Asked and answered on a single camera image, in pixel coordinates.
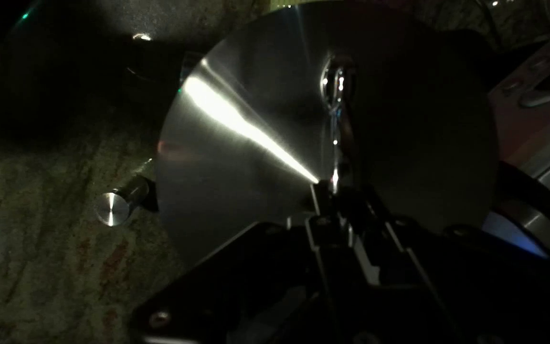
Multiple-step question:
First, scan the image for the glass spice jar steel cap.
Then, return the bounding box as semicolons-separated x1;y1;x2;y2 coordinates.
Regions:
94;173;159;230

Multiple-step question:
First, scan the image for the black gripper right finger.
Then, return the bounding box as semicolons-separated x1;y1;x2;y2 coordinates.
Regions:
335;188;463;344

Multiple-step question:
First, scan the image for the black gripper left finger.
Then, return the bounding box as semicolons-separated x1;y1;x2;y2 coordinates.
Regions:
287;182;354;344

